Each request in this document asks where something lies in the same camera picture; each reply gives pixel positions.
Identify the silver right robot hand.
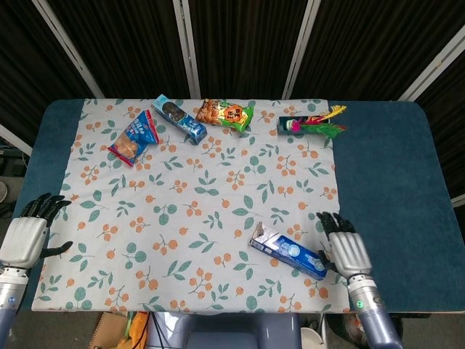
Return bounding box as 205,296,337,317
315,211,373,279

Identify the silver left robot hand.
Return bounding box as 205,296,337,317
0,193,74,270

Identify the blue snack package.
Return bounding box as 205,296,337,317
249,222,328,281

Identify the dark green shallow tray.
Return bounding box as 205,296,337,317
278,115,330,137

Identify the blue cookie package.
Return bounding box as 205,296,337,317
150,94,209,146

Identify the clear plastic trash bag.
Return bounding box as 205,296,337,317
341,313,364,346

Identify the white cup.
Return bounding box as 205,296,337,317
300,326,321,345

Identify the dark teal table cover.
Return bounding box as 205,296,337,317
0,99,463,316

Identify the colourful feather shuttlecock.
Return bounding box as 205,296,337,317
285,104,348,140

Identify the orange yellow bag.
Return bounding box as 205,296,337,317
121,312,150,349

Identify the grey-blue robot torso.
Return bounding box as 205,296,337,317
145,311,303,349

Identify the floral print tablecloth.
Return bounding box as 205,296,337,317
31,97,351,315

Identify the blue red snack bag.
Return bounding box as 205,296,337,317
107,110,161,168

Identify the green orange snack bag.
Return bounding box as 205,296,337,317
195,97,256,133

